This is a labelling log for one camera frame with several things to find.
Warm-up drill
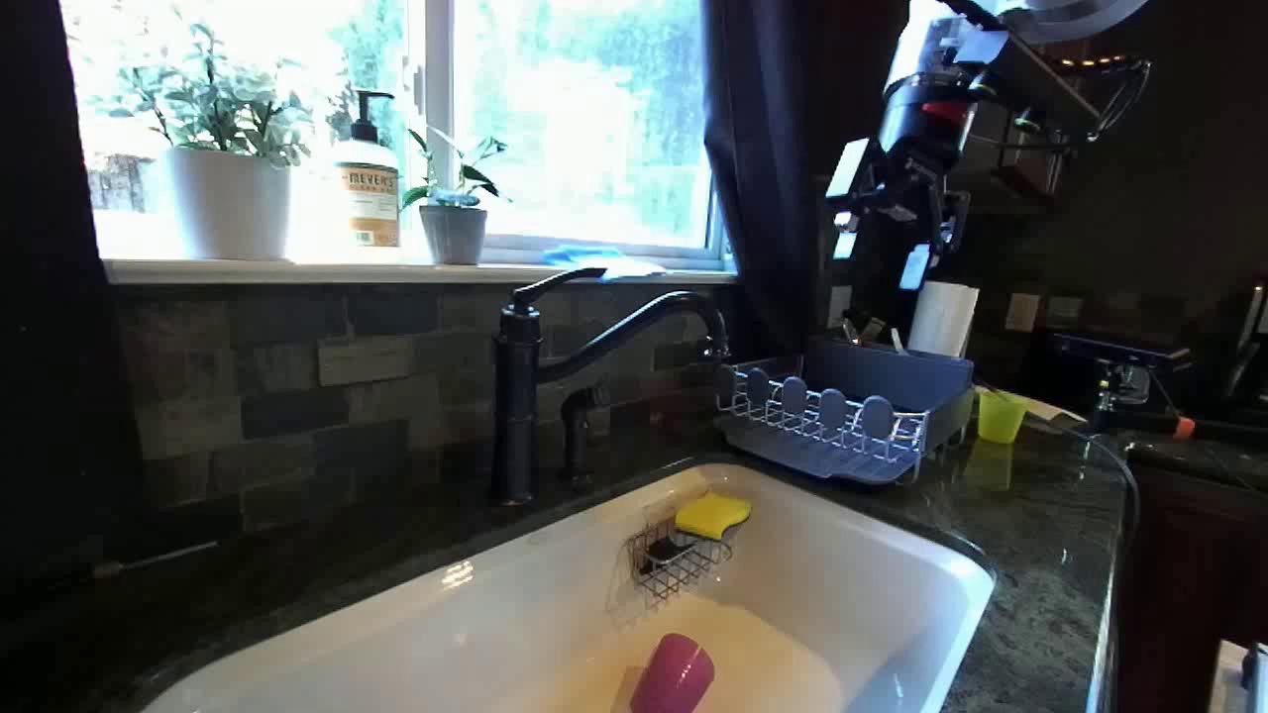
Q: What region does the white ceramic sink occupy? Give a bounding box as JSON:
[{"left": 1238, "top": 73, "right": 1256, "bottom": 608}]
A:
[{"left": 139, "top": 456, "right": 1000, "bottom": 713}]

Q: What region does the blue cloth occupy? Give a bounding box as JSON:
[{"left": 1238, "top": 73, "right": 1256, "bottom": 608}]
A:
[{"left": 535, "top": 244, "right": 666, "bottom": 283}]

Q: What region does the black scrubber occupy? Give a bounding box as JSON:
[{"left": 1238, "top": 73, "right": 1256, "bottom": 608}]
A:
[{"left": 646, "top": 531, "right": 697, "bottom": 568}]

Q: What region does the white object beside cabinet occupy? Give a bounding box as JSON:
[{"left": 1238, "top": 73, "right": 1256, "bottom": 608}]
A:
[{"left": 1206, "top": 637, "right": 1268, "bottom": 713}]

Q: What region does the blue dish rack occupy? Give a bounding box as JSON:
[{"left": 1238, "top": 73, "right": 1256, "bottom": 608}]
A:
[{"left": 713, "top": 337, "right": 977, "bottom": 487}]

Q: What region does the white paper towel roll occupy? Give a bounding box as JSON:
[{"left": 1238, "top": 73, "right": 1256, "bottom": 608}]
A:
[{"left": 906, "top": 277, "right": 983, "bottom": 364}]

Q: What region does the green plastic cup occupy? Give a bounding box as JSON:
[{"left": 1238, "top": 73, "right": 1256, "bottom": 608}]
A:
[{"left": 970, "top": 390, "right": 1030, "bottom": 448}]

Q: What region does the dark wooden base cabinet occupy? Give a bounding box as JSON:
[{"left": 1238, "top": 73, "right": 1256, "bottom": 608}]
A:
[{"left": 1112, "top": 453, "right": 1268, "bottom": 713}]

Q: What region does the leafy plant in white pot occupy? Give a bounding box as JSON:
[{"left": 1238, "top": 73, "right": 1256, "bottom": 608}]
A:
[{"left": 104, "top": 22, "right": 318, "bottom": 266}]

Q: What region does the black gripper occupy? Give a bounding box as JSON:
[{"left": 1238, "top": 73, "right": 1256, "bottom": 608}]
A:
[{"left": 819, "top": 118, "right": 970, "bottom": 296}]

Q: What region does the dark bronze kitchen faucet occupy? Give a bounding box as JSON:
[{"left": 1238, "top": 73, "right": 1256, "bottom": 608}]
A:
[{"left": 487, "top": 266, "right": 733, "bottom": 510}]

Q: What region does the wall outlet plate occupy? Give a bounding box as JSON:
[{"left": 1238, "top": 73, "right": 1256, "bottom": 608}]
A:
[{"left": 1004, "top": 291, "right": 1046, "bottom": 337}]

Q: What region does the white window frame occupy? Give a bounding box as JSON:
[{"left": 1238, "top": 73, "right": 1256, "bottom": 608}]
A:
[{"left": 55, "top": 0, "right": 737, "bottom": 291}]

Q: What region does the wire sponge holder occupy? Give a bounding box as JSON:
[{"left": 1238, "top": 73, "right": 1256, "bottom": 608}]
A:
[{"left": 627, "top": 517, "right": 737, "bottom": 608}]

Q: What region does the black countertop appliance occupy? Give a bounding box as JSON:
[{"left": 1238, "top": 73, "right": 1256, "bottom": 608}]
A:
[{"left": 1050, "top": 328, "right": 1198, "bottom": 427}]

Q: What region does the dark bronze side sprayer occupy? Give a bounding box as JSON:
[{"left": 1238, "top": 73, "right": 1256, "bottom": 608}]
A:
[{"left": 557, "top": 385, "right": 601, "bottom": 487}]

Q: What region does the yellow sponge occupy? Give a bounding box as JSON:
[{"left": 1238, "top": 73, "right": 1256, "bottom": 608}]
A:
[{"left": 670, "top": 492, "right": 757, "bottom": 549}]

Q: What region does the pink plastic cup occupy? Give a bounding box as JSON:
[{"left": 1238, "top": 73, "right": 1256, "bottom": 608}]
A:
[{"left": 627, "top": 629, "right": 721, "bottom": 713}]

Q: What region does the small plant in grey pot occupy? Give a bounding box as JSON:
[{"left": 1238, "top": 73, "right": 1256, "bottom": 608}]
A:
[{"left": 402, "top": 123, "right": 511, "bottom": 271}]

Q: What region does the dark curtain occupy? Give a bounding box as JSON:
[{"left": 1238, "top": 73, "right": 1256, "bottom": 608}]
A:
[
  {"left": 697, "top": 0, "right": 914, "bottom": 362},
  {"left": 0, "top": 0, "right": 120, "bottom": 608}
]

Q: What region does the soap pump bottle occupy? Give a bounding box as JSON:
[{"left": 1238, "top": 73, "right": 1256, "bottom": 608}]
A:
[{"left": 328, "top": 86, "right": 404, "bottom": 255}]

